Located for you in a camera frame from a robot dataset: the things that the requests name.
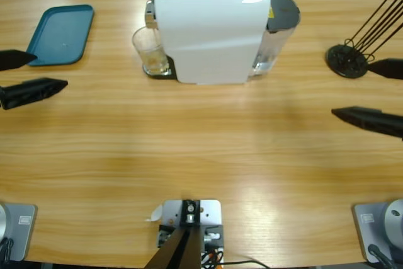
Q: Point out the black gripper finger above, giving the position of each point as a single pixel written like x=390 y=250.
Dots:
x=371 y=119
x=14 y=59
x=31 y=91
x=390 y=68

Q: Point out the clear drinking glass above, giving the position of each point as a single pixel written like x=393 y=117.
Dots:
x=155 y=64

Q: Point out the white capsule coffee machine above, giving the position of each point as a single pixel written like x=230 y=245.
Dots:
x=207 y=39

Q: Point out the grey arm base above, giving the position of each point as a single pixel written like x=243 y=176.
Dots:
x=22 y=234
x=365 y=228

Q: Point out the teal plastic tray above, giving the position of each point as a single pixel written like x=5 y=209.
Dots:
x=56 y=36

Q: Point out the black capsule holder with rods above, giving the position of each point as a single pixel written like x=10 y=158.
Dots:
x=340 y=61

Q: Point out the clear water tank grey lid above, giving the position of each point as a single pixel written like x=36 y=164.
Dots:
x=283 y=10

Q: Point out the white paper tag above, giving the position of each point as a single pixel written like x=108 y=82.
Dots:
x=155 y=214

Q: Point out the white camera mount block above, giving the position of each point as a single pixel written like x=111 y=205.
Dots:
x=211 y=212

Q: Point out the dark camera post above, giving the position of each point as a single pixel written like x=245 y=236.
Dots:
x=182 y=250

